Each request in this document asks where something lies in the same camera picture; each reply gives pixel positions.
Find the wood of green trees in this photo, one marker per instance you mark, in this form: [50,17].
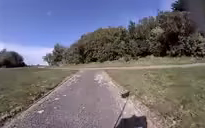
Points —
[140,40]

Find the grey asphalt path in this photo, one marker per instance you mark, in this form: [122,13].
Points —
[81,100]

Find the grass field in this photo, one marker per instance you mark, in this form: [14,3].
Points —
[170,90]
[16,83]

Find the grass bank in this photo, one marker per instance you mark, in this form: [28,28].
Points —
[156,61]

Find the pale dirt track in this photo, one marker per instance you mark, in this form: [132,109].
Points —
[146,67]

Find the dark clump of trees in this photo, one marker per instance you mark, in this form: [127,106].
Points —
[8,60]

